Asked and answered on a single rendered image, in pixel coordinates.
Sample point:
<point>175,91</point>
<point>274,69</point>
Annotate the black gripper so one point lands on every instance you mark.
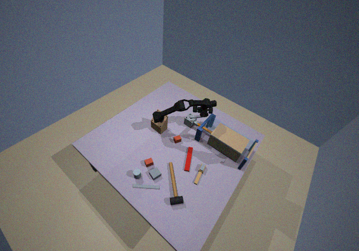
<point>197,109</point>

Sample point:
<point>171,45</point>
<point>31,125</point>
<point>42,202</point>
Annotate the grey-blue short cylinder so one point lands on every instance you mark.
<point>137,173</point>

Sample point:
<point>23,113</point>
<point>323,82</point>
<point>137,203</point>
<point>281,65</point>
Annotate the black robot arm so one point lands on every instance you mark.
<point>179,106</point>

